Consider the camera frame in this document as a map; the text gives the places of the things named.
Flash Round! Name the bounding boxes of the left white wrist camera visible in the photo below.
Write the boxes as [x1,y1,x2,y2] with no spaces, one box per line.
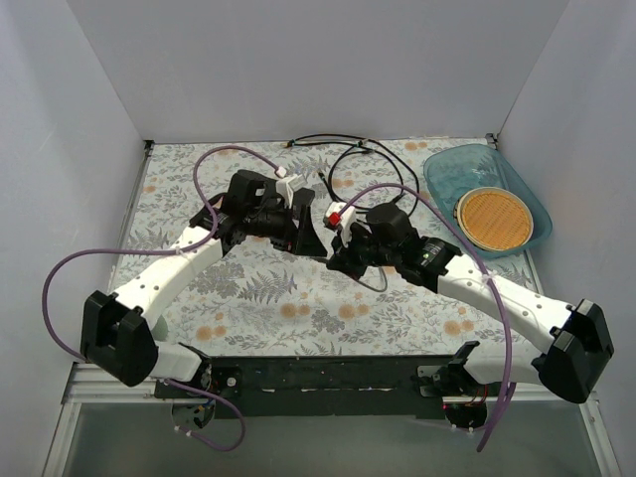
[274,167,307,208]

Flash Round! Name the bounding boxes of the teal plastic tray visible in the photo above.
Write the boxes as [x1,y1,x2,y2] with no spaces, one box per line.
[423,144,553,258]

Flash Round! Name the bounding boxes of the round woven bamboo basket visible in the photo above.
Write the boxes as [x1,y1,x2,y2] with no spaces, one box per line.
[453,187,534,252]

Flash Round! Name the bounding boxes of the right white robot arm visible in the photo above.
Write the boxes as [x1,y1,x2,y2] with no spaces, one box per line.
[324,202,614,403]

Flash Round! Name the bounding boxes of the floral table mat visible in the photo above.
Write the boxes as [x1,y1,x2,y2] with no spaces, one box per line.
[95,138,557,359]

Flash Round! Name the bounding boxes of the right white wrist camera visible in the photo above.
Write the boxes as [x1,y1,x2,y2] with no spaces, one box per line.
[323,202,356,246]

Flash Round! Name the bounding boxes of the green plastic cup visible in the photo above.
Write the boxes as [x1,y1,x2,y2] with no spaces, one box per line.
[151,316,169,342]

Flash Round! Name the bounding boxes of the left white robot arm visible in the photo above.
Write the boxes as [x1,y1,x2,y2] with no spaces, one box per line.
[80,170,327,398]

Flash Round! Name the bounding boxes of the black cable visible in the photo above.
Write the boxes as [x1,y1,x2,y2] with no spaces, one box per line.
[280,132,421,213]

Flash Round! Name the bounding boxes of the grey ethernet cable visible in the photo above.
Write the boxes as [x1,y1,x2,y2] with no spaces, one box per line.
[360,265,390,293]

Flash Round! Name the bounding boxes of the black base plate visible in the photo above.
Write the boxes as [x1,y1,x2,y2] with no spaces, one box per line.
[153,353,511,421]

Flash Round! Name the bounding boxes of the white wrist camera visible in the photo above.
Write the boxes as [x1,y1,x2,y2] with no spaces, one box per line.
[274,167,307,208]
[323,202,356,246]

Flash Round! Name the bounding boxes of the aluminium frame rail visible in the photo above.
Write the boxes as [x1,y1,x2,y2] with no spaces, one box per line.
[44,357,621,476]

